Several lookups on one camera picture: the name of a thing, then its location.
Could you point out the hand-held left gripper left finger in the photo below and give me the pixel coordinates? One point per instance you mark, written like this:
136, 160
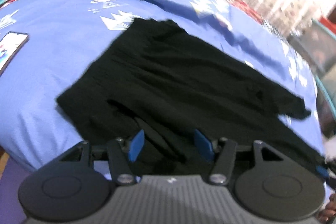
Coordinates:
136, 146

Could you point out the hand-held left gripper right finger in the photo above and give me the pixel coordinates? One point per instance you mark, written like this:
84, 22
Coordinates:
203, 146

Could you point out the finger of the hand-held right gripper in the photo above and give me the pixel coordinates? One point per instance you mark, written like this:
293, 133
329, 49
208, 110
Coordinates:
322, 172

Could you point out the black pants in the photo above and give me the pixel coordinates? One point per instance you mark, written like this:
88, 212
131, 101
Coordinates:
183, 77

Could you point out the person's right hand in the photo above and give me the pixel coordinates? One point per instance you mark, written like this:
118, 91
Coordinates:
329, 209

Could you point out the blue printed bedsheet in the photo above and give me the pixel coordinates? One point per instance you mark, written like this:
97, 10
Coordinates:
52, 69

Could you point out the purple cloth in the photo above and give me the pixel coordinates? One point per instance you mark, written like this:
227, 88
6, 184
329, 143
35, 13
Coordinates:
13, 172

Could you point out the smartphone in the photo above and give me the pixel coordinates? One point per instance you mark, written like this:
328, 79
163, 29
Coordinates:
11, 48

